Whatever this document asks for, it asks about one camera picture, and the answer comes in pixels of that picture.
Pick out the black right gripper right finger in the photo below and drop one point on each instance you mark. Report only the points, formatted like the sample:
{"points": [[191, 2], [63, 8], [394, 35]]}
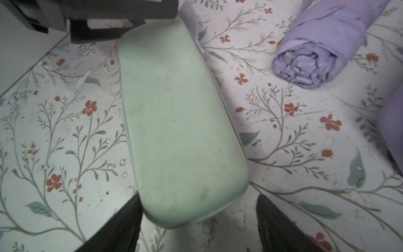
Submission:
{"points": [[278, 233]]}

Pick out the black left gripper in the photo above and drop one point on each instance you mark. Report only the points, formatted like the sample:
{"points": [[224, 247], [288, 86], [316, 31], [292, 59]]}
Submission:
{"points": [[42, 15]]}

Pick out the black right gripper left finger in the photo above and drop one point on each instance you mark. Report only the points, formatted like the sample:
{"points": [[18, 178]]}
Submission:
{"points": [[120, 233]]}

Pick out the purple folded umbrella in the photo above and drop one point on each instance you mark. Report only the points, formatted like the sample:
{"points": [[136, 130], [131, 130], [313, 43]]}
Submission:
{"points": [[322, 39]]}

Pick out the mint green zippered umbrella case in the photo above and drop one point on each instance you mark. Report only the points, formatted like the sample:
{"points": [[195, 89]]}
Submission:
{"points": [[188, 160]]}

